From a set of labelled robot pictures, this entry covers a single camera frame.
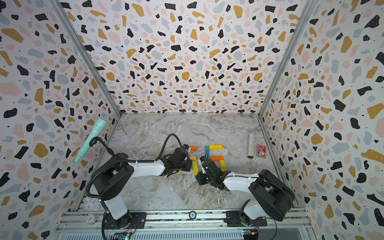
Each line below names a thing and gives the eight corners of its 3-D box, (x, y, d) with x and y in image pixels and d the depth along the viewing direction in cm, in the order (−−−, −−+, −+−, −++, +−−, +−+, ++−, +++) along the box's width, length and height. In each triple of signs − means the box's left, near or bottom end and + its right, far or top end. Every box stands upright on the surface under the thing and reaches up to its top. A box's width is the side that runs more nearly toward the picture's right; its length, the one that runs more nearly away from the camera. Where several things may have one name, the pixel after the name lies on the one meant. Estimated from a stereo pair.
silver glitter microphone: (246, 157, 100) (248, 154, 97) (248, 133, 113) (249, 130, 110) (252, 159, 99) (254, 156, 96) (253, 134, 113) (254, 131, 110)
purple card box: (256, 156, 101) (257, 154, 99) (256, 145, 106) (257, 144, 105) (265, 158, 100) (266, 156, 98) (265, 147, 106) (266, 145, 104)
